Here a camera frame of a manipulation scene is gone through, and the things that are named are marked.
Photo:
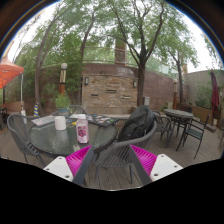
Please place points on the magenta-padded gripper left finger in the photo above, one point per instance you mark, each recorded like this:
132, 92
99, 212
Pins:
58, 166

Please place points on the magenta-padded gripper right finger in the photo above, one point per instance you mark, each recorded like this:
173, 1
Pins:
165, 166

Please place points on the pink juice bottle white cap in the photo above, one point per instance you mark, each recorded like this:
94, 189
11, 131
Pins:
82, 131

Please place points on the white cup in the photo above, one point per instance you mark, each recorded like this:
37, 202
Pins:
60, 123

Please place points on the black metal patio chair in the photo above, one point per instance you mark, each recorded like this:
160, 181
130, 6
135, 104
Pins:
195, 133

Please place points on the grey laptop with stickers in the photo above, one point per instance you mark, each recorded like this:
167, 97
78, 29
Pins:
42, 120

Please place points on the black jacket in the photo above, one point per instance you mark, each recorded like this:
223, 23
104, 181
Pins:
136, 123

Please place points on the white printed paper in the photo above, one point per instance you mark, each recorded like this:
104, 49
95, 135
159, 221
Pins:
76, 116

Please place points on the round grey patio table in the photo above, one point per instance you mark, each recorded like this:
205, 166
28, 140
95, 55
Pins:
178, 114

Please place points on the blue yellow striped cone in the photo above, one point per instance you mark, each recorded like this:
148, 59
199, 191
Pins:
36, 110

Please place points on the green leafy tree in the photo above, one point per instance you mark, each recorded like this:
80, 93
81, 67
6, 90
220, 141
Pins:
180, 83
141, 83
38, 76

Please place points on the closed maroon patio umbrella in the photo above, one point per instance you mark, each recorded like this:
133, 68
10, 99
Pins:
215, 96

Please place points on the orange patio umbrella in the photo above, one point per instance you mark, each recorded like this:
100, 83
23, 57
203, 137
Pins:
8, 73

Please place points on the white wall box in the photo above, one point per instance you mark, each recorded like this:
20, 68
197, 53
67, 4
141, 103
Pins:
146, 101

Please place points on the black wall lamp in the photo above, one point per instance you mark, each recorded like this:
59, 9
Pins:
135, 84
86, 81

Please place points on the globe lamp post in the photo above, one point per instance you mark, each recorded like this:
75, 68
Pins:
63, 76

